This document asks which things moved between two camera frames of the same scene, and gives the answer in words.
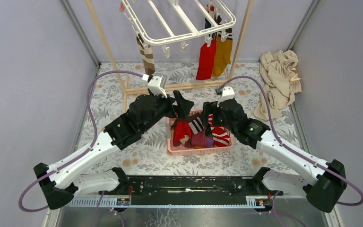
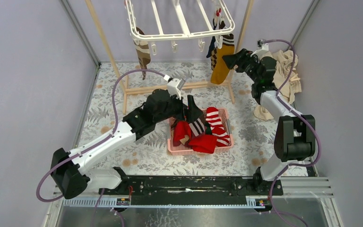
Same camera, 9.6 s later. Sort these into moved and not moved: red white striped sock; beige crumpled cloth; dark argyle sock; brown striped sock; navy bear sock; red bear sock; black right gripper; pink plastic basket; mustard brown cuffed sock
Moved: black right gripper; brown striped sock; navy bear sock; mustard brown cuffed sock; dark argyle sock
Not moved: red white striped sock; pink plastic basket; beige crumpled cloth; red bear sock
